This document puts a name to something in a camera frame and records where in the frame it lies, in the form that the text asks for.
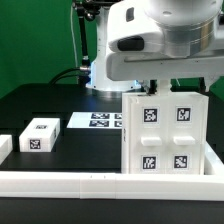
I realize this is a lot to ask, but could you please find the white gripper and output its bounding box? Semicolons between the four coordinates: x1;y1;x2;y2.
106;50;224;94

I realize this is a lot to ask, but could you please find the white cabinet body box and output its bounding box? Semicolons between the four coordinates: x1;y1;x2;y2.
121;92;207;174

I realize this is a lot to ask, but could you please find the white cabinet door panel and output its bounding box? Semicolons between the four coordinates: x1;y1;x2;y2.
168;95;208;175

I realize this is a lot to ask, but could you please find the white cabinet top block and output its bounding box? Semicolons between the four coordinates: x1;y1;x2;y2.
19;118;60;152

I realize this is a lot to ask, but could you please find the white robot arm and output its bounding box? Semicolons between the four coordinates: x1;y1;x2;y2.
87;0;224;96

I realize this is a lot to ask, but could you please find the white base tag plate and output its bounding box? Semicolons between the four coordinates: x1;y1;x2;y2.
67;112;122;129

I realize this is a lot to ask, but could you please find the white U-shaped obstacle fence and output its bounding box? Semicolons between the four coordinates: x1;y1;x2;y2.
0;146;224;201

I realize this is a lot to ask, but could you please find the white block at left edge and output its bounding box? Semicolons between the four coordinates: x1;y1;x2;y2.
0;135;13;165

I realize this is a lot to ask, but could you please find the black cable bundle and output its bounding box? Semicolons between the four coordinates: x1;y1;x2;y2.
48;65;93;85

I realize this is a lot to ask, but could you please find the black camera stand pole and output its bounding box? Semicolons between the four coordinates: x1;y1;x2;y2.
72;0;112;85

